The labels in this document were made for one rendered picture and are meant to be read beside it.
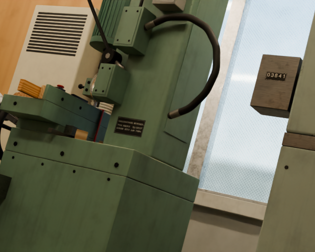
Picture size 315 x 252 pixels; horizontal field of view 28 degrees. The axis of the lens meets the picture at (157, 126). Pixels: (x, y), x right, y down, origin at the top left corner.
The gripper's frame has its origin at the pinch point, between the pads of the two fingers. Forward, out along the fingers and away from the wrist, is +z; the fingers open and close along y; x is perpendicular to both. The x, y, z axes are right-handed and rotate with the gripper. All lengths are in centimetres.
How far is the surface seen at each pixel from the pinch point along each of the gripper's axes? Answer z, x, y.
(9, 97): 27, -14, -41
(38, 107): 42, -17, -41
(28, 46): -124, -26, 78
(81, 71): -77, -31, 85
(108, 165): 75, -14, -33
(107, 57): 45, -44, -28
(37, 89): 39, -22, -42
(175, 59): 68, -55, -22
